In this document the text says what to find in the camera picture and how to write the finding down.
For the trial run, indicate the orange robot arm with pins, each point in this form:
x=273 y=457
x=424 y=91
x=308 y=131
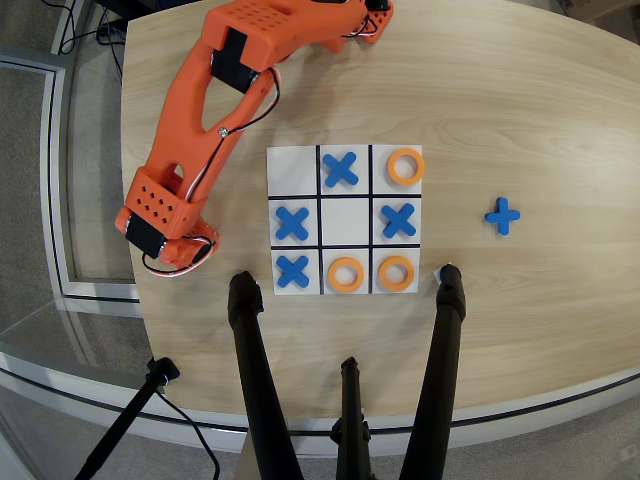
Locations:
x=185 y=110

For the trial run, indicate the cardboard box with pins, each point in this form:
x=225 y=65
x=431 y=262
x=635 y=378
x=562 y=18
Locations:
x=600 y=7

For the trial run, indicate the blue cross piece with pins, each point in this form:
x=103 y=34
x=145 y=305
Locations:
x=398 y=220
x=292 y=223
x=293 y=271
x=502 y=216
x=340 y=170

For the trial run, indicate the white tic-tac-toe board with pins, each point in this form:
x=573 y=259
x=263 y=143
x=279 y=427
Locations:
x=292 y=165

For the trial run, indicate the black stand pole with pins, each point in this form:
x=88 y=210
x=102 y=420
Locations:
x=125 y=420

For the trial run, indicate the thin black tripod leg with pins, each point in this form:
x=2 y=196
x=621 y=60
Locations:
x=351 y=400

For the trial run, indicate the small white tag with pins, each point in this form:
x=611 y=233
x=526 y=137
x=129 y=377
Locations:
x=436 y=274

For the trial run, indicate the grey metal floor frame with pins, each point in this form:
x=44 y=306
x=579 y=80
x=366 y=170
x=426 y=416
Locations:
x=55 y=200

